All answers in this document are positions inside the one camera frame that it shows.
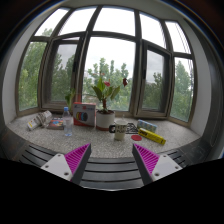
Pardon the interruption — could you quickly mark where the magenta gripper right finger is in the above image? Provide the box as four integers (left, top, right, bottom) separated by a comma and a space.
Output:
132, 143, 181, 185

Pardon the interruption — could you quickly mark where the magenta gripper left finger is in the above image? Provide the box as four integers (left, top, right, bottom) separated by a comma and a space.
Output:
42, 143, 91, 185

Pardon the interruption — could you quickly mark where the clear plastic water bottle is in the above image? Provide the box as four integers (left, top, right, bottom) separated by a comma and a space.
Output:
62, 107, 72, 136

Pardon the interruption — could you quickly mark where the yellow long box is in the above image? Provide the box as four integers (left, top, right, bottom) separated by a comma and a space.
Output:
138, 128, 166, 145

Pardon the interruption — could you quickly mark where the black slatted radiator cover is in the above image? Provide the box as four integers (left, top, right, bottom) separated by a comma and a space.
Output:
0, 127, 215, 191

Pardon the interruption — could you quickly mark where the red round coaster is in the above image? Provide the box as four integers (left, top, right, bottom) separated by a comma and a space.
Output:
131, 135, 142, 141

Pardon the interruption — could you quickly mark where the light blue patterned box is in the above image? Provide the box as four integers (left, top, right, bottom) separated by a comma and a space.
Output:
137, 119, 157, 133

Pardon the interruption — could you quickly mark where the black white marker sheet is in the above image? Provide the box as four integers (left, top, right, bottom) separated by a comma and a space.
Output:
113, 122, 140, 135

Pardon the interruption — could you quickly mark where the dark colourful book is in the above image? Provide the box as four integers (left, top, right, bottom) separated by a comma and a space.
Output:
47, 118, 64, 130

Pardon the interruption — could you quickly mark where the white mug black lettering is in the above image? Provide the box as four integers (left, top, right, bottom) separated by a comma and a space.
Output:
109, 120, 127, 141

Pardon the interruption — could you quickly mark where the red cardboard box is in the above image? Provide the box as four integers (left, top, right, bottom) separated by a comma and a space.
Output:
73, 102, 96, 127

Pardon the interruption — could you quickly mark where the white crumpled package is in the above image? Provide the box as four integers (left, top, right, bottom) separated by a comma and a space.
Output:
27, 110, 52, 131

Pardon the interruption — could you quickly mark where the white pot flowering plant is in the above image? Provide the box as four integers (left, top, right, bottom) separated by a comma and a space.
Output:
92, 76, 121, 131

